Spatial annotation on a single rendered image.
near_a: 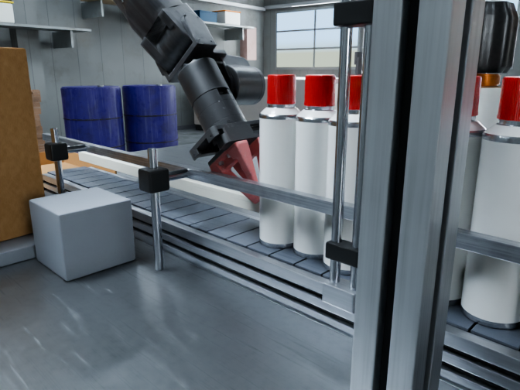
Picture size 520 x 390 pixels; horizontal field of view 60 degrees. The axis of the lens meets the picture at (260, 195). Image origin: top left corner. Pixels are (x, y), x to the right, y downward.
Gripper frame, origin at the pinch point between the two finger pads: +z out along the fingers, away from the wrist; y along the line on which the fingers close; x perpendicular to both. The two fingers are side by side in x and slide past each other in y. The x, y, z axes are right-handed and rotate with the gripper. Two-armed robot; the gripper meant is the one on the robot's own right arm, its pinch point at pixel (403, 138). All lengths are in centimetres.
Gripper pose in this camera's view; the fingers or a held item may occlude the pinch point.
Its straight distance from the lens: 52.7
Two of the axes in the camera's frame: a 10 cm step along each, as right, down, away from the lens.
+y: -7.3, -1.9, 6.6
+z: -0.1, 9.6, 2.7
